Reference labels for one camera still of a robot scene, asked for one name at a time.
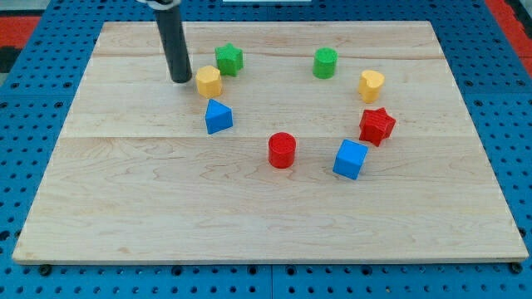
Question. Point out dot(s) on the blue cube block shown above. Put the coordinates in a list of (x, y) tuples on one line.
[(350, 159)]

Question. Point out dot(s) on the red star block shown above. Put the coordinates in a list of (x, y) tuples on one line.
[(376, 126)]

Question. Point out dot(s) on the green cylinder block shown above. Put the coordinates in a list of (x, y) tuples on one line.
[(324, 63)]

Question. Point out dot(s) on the blue triangle block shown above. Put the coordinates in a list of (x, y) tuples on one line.
[(217, 117)]

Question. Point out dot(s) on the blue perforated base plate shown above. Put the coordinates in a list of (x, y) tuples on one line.
[(40, 86)]

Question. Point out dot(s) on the red cylinder block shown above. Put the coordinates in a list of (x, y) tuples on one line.
[(281, 150)]

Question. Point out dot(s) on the yellow hexagon block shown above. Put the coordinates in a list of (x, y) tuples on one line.
[(208, 81)]

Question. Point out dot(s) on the yellow heart block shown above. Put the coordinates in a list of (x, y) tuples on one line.
[(370, 85)]

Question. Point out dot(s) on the light wooden board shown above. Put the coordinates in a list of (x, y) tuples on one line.
[(136, 179)]

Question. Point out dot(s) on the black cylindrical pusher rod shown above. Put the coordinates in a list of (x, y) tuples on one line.
[(170, 25)]

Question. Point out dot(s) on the green star block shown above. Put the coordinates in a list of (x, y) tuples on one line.
[(230, 59)]

